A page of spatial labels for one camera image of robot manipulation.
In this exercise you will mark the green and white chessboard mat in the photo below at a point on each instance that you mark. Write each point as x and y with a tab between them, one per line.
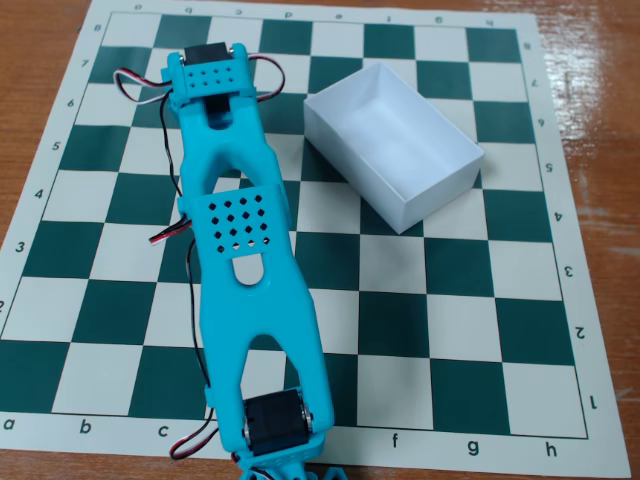
450	300

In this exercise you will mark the white rectangular cardboard box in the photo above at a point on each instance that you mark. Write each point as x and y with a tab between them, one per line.
400	140

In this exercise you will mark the cyan robot arm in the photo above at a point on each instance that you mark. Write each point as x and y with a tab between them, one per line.
240	310

